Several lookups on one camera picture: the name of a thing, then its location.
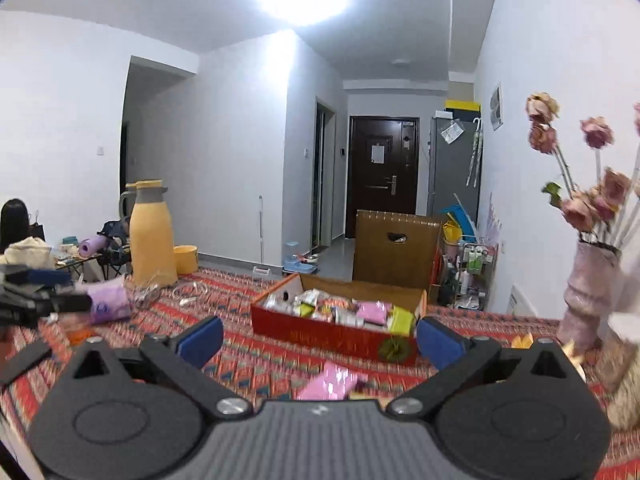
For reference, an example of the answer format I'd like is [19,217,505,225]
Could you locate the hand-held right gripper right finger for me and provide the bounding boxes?
[385,317,583,418]

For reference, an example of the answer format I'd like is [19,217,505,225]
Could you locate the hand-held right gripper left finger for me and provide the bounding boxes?
[59,316,253,417]

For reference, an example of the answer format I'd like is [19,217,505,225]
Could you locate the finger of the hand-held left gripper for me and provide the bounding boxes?
[2,264,73,287]
[30,294,94,318]

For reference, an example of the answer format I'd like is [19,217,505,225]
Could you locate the pink snack packet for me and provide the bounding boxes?
[297,361,369,402]

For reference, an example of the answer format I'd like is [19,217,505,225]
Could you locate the red cardboard box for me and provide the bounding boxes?
[250,272,428,367]

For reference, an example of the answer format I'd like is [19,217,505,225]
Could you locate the pile of mixed snack packets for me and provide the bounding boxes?
[262,288,418,338]

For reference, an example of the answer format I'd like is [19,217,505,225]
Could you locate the beige cloth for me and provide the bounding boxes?
[0,237,56,268]

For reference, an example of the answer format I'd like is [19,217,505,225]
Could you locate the red patterned tablecloth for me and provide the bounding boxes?
[0,267,640,480]

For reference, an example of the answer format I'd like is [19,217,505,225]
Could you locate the purple plastic bag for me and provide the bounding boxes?
[85,280,133,326]

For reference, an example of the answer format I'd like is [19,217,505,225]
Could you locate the black folding chair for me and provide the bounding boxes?
[97,220,132,278]

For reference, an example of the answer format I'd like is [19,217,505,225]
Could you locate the yellow thermos jug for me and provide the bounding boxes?
[118,179,179,288]

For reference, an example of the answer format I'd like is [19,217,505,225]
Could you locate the pet water feeder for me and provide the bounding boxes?
[282,241,321,272]

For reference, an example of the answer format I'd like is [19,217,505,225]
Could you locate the blue plastic board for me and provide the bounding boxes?
[440,192,477,241]

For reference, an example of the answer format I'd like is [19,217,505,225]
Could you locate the pink ceramic vase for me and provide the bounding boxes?
[556,240,623,353]

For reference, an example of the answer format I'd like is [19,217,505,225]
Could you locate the grey refrigerator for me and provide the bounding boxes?
[427,115,483,221]

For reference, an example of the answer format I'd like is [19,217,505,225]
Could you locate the dark entrance door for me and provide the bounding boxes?
[347,115,420,216]

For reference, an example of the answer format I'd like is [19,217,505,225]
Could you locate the glass jar with white lid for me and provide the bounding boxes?
[602,311,640,431]

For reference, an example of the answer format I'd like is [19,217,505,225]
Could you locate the dried pink rose bouquet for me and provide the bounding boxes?
[525,92,640,248]

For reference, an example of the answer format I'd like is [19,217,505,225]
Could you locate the white folded umbrella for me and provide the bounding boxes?
[466,117,483,187]

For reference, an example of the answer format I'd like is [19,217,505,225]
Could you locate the clear plastic pouch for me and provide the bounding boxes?
[439,120,466,143]

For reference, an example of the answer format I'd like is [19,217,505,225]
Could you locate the yellow and black box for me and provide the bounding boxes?
[445,100,482,120]

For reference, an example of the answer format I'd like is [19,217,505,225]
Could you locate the wire rack of bottles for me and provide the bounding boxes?
[440,242,498,310]

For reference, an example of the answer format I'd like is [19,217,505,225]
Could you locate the brown box with handle slot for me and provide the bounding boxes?
[352,209,443,291]

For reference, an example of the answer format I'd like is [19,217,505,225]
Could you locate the wall poster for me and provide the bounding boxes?
[489,82,502,132]

